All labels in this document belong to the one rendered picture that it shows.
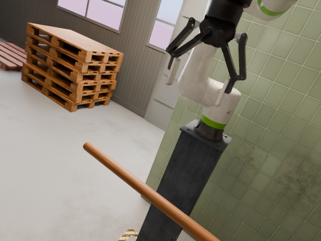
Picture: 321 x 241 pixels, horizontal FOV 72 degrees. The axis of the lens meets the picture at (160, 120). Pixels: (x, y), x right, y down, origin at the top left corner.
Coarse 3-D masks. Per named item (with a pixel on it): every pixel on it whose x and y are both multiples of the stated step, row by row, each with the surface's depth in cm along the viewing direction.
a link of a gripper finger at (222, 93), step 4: (228, 80) 49; (224, 84) 50; (224, 88) 50; (220, 92) 51; (224, 92) 51; (220, 96) 51; (216, 100) 51; (220, 100) 51; (216, 104) 51; (220, 104) 54
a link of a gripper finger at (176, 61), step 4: (176, 60) 54; (180, 60) 56; (172, 64) 55; (176, 64) 55; (172, 68) 55; (176, 68) 57; (172, 72) 56; (168, 76) 56; (172, 76) 57; (168, 80) 56; (172, 80) 58; (168, 84) 56
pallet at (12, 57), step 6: (0, 42) 484; (0, 48) 448; (6, 48) 466; (12, 48) 473; (18, 48) 486; (0, 54) 419; (6, 54) 430; (12, 54) 441; (18, 54) 454; (24, 54) 465; (0, 60) 392; (6, 60) 401; (12, 60) 411; (24, 60) 432; (6, 66) 391; (12, 66) 388; (18, 66) 409
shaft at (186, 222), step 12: (84, 144) 69; (96, 156) 66; (108, 156) 66; (108, 168) 65; (120, 168) 63; (132, 180) 61; (144, 192) 59; (156, 192) 59; (156, 204) 57; (168, 204) 56; (168, 216) 56; (180, 216) 54; (192, 228) 53; (204, 240) 51; (216, 240) 51
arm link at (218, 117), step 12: (216, 84) 98; (204, 96) 98; (216, 96) 97; (228, 96) 95; (240, 96) 98; (204, 108) 104; (216, 108) 98; (228, 108) 98; (204, 120) 103; (216, 120) 100; (228, 120) 102
